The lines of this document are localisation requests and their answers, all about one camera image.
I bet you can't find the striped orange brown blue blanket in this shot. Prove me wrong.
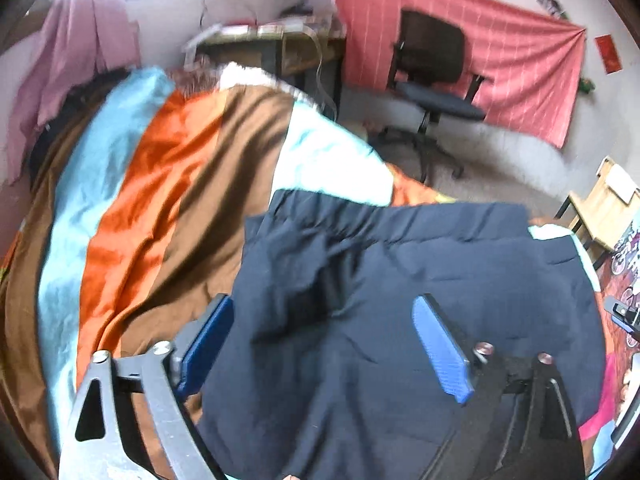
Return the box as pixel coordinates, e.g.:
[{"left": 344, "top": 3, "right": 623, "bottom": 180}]
[{"left": 0, "top": 62, "right": 601, "bottom": 480}]

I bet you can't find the small wooden chair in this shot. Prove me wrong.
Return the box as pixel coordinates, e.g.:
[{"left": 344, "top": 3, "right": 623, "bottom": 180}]
[{"left": 557, "top": 155, "right": 640, "bottom": 268}]

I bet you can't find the red paper wall sign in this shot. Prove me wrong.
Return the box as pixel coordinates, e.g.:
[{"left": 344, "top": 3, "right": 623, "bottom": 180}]
[{"left": 594, "top": 34, "right": 624, "bottom": 75}]

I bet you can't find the printed colourful blanket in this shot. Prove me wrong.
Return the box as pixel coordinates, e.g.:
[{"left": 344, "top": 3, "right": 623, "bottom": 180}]
[{"left": 577, "top": 215, "right": 640, "bottom": 461}]

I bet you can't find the red wall cloth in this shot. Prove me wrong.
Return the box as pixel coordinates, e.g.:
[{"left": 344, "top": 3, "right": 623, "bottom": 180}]
[{"left": 330, "top": 0, "right": 587, "bottom": 150}]

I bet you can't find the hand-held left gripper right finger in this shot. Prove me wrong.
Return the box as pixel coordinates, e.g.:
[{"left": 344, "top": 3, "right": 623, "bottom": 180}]
[{"left": 411, "top": 294, "right": 586, "bottom": 480}]

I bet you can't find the pink curtain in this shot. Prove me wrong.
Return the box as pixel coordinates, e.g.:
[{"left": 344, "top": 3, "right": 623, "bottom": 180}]
[{"left": 7, "top": 0, "right": 143, "bottom": 186}]

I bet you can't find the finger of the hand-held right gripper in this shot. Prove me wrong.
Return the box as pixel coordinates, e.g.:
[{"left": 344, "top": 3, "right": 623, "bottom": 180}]
[{"left": 602, "top": 296, "right": 640, "bottom": 348}]

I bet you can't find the navy blue jacket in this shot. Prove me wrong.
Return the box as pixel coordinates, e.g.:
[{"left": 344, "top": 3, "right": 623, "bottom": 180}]
[{"left": 197, "top": 189, "right": 608, "bottom": 480}]

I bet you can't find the black office chair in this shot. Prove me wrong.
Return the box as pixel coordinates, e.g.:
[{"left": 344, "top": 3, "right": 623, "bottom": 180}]
[{"left": 377, "top": 8, "right": 493, "bottom": 183}]

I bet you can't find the wooden desk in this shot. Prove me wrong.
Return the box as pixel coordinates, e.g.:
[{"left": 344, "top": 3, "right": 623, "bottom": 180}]
[{"left": 185, "top": 17, "right": 348, "bottom": 121}]

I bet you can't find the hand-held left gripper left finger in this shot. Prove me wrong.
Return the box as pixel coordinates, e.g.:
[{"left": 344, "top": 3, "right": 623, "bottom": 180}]
[{"left": 59, "top": 294, "right": 235, "bottom": 480}]

